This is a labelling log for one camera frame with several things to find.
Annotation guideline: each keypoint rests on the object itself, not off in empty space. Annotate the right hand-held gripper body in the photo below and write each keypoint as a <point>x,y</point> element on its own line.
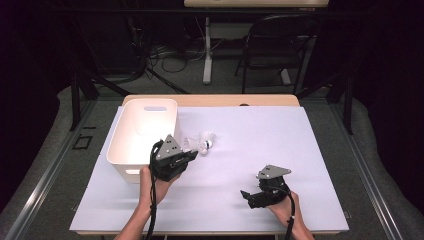
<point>274,185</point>

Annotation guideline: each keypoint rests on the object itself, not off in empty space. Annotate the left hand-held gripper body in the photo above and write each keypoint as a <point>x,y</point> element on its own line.
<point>168,163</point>

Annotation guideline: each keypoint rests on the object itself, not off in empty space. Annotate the white feather shuttlecock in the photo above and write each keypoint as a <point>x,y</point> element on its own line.
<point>191,143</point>

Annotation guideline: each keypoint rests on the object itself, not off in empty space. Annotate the clear plastic bag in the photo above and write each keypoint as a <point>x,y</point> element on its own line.
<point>207,136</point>

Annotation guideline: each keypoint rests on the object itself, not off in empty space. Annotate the white plastic bin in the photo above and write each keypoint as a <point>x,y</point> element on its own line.
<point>140,133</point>

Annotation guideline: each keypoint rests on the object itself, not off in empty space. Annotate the person's right hand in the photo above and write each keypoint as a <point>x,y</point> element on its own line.
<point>283,211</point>

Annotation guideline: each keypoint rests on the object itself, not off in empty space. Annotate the person's left hand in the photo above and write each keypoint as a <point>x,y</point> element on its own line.
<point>151,188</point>

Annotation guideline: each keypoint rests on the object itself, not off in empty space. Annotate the white table sheet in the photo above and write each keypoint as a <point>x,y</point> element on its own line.
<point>253,140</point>

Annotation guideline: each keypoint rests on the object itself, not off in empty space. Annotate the wooden table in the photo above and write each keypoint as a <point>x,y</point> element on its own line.
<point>216,100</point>

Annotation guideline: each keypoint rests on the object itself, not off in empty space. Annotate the black table grommet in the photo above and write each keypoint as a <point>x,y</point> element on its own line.
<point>244,104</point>

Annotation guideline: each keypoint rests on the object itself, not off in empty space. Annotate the white desk leg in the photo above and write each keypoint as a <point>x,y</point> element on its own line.
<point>208,53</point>

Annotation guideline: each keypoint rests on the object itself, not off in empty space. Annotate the black folding chair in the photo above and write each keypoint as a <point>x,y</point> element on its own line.
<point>276,40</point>

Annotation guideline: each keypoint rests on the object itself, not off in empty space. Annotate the black metal crossbar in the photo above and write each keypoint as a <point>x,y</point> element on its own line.
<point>200,11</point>

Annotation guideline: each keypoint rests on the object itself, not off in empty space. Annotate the light wooden desk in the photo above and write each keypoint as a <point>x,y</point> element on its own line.
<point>256,3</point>

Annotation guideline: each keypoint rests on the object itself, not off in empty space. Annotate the aluminium floor rail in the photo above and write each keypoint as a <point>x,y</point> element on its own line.
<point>50,170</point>
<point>363,166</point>

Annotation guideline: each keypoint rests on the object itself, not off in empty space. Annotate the black metal frame post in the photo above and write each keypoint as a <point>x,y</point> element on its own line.
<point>348,103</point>
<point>75,100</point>

